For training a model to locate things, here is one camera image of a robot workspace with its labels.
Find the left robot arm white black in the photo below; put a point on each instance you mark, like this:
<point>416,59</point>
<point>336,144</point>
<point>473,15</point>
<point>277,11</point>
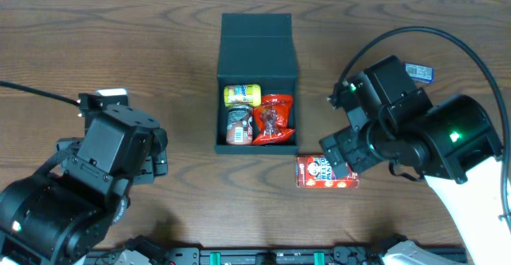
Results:
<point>66,207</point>

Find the orange Hacks candy bag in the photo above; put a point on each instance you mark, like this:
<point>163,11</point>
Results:
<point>272,119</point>

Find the black gift box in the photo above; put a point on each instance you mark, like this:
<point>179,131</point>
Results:
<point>257,49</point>

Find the red Pringles can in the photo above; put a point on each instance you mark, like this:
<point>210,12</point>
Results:
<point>239,125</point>

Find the yellow Mentos bottle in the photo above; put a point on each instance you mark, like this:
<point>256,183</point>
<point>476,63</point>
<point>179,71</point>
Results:
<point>250,94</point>

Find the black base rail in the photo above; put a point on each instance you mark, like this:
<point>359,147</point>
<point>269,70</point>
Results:
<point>394,250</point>

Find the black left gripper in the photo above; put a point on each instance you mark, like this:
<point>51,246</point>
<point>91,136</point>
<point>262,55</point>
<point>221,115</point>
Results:
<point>160,163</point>

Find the small blue barcode box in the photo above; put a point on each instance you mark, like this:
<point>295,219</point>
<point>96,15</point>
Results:
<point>420,73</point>

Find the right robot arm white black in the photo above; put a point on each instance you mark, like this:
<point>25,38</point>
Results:
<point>452,146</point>

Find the red Hello Panda box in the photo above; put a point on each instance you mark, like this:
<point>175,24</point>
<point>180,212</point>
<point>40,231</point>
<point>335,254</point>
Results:
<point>314,171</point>

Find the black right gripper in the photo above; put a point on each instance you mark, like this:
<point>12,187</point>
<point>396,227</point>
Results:
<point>333,149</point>

